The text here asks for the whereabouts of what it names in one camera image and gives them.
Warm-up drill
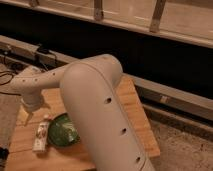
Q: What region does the wooden table board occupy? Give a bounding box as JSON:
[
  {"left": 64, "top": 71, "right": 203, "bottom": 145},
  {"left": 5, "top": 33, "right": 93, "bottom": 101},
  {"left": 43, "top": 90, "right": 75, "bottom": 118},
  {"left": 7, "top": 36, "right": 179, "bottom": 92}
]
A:
[{"left": 5, "top": 76, "right": 160, "bottom": 171}]

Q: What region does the black power adapter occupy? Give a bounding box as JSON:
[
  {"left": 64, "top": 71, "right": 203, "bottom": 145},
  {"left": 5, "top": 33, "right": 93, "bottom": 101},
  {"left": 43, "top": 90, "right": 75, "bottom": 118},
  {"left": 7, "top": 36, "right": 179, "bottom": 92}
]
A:
[{"left": 36, "top": 46, "right": 50, "bottom": 55}]

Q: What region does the white window frame rail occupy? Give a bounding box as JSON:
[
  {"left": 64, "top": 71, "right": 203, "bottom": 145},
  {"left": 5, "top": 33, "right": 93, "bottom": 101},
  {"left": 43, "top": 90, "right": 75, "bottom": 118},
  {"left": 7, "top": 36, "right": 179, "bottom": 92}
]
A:
[{"left": 0, "top": 0, "right": 213, "bottom": 49}]

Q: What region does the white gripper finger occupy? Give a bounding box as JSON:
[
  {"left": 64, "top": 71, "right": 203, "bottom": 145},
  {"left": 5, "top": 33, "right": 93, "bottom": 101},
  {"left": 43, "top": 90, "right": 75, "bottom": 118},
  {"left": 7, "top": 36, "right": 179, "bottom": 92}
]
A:
[{"left": 24, "top": 112, "right": 33, "bottom": 126}]

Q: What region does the white plastic bottle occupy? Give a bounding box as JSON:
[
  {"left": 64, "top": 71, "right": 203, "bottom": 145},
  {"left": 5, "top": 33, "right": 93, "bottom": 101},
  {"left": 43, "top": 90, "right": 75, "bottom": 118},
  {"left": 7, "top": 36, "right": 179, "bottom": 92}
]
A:
[{"left": 33, "top": 114, "right": 51, "bottom": 153}]

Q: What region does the green ceramic bowl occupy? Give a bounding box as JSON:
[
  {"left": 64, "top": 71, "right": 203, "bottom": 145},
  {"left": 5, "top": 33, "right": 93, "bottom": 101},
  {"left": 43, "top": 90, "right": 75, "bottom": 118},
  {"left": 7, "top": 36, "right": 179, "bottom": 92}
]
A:
[{"left": 48, "top": 113, "right": 80, "bottom": 147}]

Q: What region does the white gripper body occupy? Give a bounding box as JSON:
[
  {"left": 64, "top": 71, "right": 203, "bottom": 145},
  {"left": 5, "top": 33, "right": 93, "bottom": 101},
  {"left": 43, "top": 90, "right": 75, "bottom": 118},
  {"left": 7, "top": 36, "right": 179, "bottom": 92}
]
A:
[{"left": 21, "top": 97, "right": 43, "bottom": 112}]

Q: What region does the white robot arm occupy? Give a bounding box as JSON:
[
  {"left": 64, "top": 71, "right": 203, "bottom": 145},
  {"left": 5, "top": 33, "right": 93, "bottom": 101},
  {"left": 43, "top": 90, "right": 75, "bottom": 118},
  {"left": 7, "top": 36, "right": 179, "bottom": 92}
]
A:
[{"left": 11, "top": 54, "right": 155, "bottom": 171}]

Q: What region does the black cable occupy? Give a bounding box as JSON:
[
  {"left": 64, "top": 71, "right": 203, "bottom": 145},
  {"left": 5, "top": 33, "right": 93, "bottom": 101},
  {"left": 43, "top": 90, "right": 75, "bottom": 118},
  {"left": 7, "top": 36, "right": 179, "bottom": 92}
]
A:
[{"left": 0, "top": 49, "right": 58, "bottom": 98}]

